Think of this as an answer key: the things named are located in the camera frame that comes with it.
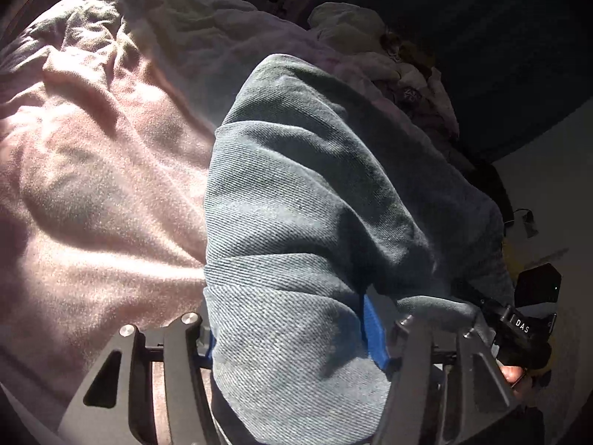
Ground grey denim pants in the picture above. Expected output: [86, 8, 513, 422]
[203, 53, 517, 445]

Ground white crumpled duvet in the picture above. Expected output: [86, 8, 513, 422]
[308, 2, 459, 135]

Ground person's right hand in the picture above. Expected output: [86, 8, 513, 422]
[500, 364, 534, 404]

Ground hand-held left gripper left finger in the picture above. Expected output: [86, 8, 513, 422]
[58, 311, 218, 445]

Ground wide teal curtain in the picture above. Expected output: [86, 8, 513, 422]
[324, 0, 593, 163]

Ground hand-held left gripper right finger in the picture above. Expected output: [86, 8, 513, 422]
[360, 293, 522, 445]

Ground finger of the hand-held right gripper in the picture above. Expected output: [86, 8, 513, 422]
[455, 282, 488, 317]

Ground pink and white blanket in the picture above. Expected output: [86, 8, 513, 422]
[0, 0, 464, 427]

